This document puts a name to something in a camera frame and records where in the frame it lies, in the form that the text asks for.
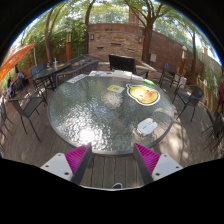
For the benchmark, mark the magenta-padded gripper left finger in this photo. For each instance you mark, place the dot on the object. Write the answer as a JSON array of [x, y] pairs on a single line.
[[56, 165]]

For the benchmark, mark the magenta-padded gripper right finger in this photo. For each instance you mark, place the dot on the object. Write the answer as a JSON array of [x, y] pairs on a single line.
[[166, 165]]

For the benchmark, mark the white computer mouse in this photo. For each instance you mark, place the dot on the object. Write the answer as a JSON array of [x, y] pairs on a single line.
[[147, 126]]

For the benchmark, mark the yellow duck-shaped mouse pad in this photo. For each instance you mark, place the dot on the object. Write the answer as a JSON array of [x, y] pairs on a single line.
[[143, 94]]

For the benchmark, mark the grey mesh patio chair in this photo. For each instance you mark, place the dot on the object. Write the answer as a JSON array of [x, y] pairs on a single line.
[[30, 105]]

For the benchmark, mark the black mesh patio chair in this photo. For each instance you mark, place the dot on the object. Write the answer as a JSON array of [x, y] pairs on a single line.
[[195, 93]]

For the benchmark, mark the small green block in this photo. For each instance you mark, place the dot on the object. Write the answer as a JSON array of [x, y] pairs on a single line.
[[149, 82]]

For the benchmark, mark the white printed strip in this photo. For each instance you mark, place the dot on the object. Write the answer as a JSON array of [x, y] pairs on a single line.
[[77, 78]]

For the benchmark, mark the small white book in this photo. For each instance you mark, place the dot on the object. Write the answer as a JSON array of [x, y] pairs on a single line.
[[137, 78]]

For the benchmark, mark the yellow square card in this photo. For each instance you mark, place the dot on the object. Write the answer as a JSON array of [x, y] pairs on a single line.
[[115, 88]]

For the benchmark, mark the dark round patio table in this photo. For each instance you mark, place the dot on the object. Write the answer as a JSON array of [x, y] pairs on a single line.
[[50, 70]]

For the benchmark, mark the blue patio chair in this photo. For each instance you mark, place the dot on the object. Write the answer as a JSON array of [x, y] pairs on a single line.
[[37, 69]]

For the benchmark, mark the dark wicker chair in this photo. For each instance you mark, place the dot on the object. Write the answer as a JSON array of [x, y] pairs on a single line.
[[80, 60], [83, 68]]

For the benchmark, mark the colourful printed brochure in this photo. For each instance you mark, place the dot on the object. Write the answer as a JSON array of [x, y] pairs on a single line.
[[100, 73]]

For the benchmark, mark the large white book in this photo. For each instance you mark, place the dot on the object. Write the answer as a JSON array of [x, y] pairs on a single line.
[[122, 74]]

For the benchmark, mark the black slatted armchair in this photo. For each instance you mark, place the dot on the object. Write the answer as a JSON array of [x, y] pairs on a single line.
[[121, 63]]

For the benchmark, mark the orange patio umbrella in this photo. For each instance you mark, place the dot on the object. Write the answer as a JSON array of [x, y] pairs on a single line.
[[15, 58]]

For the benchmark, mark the tree with forked trunk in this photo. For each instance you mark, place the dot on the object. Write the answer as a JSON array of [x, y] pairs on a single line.
[[146, 43]]

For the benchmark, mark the dark metal-frame chair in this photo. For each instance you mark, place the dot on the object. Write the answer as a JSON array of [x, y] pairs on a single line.
[[170, 68]]

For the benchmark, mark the wooden lamp post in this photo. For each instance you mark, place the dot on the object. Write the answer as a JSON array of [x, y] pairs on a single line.
[[68, 46], [183, 61]]

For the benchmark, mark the grey wall box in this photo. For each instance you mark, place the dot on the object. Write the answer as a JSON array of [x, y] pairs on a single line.
[[153, 58]]

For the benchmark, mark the black wall lamp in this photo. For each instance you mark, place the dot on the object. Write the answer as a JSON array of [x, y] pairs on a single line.
[[140, 39], [92, 36]]

